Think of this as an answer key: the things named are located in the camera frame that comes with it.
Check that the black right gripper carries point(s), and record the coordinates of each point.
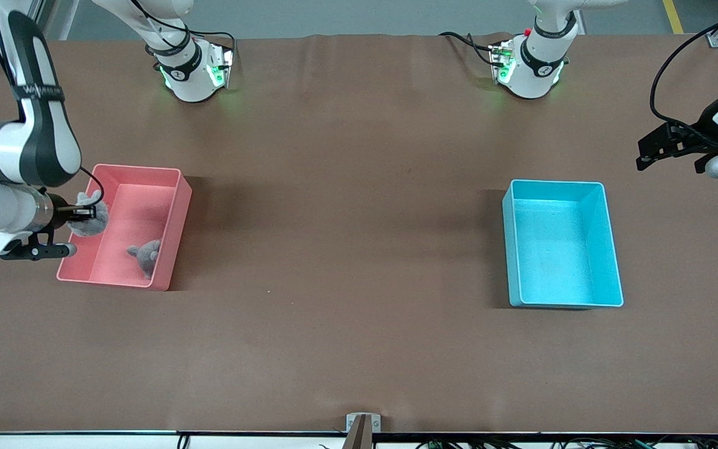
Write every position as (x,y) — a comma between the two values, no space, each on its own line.
(60,210)

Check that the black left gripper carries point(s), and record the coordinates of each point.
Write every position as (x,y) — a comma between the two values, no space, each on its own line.
(700,136)

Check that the grey plush toy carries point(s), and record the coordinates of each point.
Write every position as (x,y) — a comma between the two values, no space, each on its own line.
(147,257)
(97,226)

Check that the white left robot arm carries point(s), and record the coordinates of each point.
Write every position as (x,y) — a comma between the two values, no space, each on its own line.
(533,62)

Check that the pink plastic box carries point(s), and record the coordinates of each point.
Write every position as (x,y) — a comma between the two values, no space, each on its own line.
(141,199)

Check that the blue plastic box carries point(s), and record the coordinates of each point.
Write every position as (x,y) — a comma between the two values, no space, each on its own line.
(552,249)

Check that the brown table cover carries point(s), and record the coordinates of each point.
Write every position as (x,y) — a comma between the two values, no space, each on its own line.
(359,349)

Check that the metal base connector bracket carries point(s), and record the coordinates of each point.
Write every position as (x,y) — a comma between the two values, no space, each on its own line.
(497,56)
(225,62)

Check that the white table edge rail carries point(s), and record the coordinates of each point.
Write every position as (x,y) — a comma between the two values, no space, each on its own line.
(53,441)

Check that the small metal mounting bracket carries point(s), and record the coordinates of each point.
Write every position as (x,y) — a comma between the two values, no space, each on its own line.
(351,424)

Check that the brown camera post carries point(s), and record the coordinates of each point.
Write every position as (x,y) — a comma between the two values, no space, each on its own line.
(359,436)

